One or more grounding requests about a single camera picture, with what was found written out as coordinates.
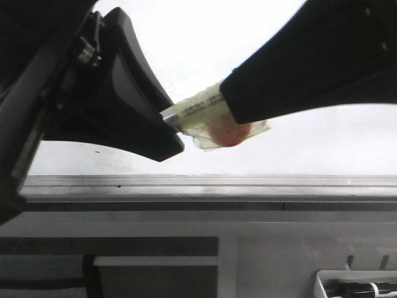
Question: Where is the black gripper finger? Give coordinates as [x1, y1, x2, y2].
[220, 1, 396, 124]
[43, 7, 184, 161]

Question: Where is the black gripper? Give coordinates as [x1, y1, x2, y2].
[1, 1, 95, 224]

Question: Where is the white whiteboard marker with tape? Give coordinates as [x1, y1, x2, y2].
[161, 82, 270, 151]

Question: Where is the white whiteboard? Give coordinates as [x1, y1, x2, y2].
[30, 1, 396, 176]

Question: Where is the white tray with markers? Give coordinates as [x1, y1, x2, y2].
[314, 270, 396, 297]

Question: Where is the aluminium whiteboard frame rail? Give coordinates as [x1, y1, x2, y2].
[21, 174, 396, 212]

